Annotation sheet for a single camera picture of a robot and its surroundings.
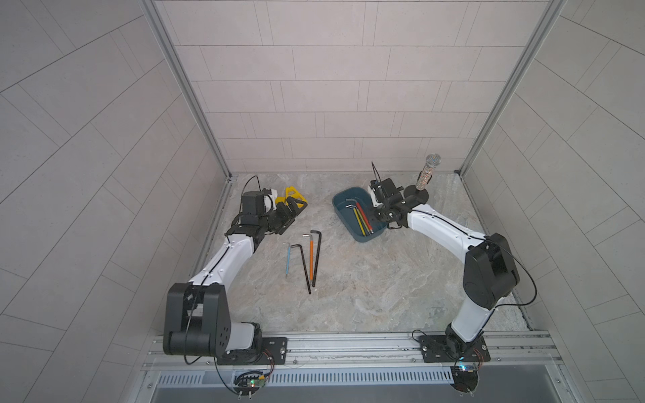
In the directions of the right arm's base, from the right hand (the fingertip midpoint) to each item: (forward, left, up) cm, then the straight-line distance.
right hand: (368, 212), depth 91 cm
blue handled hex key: (-12, +30, -9) cm, 34 cm away
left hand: (-2, +22, +7) cm, 24 cm away
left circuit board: (-47, +38, -8) cm, 61 cm away
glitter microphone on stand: (+9, -21, +7) cm, 24 cm away
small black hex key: (-15, +25, -9) cm, 30 cm away
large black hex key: (-11, +20, -10) cm, 25 cm away
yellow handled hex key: (+3, +3, -9) cm, 10 cm away
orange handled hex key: (-12, +22, -9) cm, 26 cm away
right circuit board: (-49, -21, -13) cm, 55 cm away
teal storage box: (+7, +3, -9) cm, 12 cm away
